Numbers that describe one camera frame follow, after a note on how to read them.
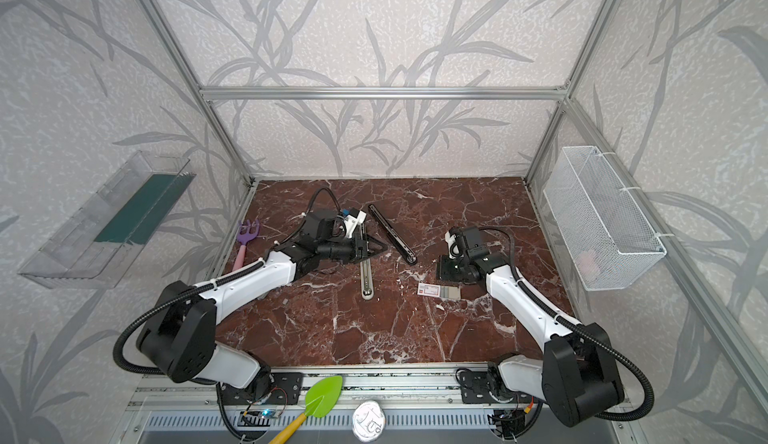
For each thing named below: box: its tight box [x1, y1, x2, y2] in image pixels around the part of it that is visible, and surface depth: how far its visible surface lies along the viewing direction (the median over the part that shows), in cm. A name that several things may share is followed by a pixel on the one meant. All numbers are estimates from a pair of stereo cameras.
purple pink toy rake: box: [233, 220, 261, 272], surface depth 106 cm
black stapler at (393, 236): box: [368, 204, 417, 266], surface depth 102 cm
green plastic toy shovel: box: [269, 375, 343, 444], surface depth 74 cm
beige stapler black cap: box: [360, 258, 374, 300], surface depth 93 cm
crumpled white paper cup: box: [352, 400, 385, 443], surface depth 67 cm
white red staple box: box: [417, 282, 461, 300], surface depth 92 cm
